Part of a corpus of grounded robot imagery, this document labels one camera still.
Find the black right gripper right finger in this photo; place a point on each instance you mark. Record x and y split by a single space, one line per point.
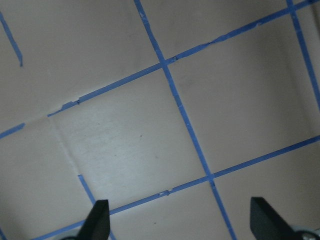
266 223

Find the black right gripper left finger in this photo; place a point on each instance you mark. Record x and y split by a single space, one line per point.
97 224

